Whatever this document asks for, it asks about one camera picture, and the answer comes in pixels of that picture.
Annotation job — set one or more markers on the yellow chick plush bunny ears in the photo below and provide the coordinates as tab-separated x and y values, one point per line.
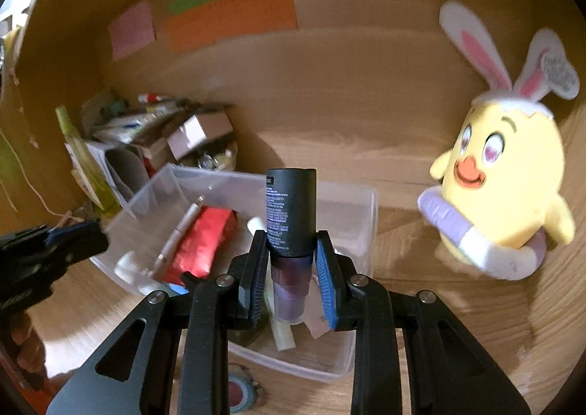
503	186

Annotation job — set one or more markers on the pile of papers and packets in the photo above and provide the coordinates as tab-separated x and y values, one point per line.
132	122

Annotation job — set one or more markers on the pale green stick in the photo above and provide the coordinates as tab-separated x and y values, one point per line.
283	335

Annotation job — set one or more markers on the pink sticky note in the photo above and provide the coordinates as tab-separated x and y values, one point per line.
132	30

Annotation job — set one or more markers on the person's left hand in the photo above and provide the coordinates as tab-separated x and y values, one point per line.
29	346

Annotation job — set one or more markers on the white round cap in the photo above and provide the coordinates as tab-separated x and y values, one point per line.
256	226

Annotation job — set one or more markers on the clear plastic storage bin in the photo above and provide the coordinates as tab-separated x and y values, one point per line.
348	213

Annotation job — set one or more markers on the teal tape roll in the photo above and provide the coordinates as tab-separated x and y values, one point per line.
240	392

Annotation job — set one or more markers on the orange sticky note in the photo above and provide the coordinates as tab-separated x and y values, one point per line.
229	19

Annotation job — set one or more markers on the bowl of small trinkets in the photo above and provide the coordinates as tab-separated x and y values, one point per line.
219	159

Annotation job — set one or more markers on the beige pen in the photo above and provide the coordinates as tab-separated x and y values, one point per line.
181	236

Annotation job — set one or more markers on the red and white marker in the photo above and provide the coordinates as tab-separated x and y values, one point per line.
155	98

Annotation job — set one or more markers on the red foil packet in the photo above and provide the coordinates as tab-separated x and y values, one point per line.
206	241

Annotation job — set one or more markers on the small pink piece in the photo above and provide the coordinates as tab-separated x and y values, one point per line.
317	326

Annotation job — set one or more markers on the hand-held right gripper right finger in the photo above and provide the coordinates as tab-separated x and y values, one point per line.
326	282

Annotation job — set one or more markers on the grey cardboard roll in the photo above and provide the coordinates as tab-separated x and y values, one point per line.
126	170

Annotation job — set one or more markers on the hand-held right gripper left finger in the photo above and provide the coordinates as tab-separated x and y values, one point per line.
257	280

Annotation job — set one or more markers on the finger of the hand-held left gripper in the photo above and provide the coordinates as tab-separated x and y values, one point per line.
87	243
36	233

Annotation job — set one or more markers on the small white cardboard box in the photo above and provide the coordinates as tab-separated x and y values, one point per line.
197	133

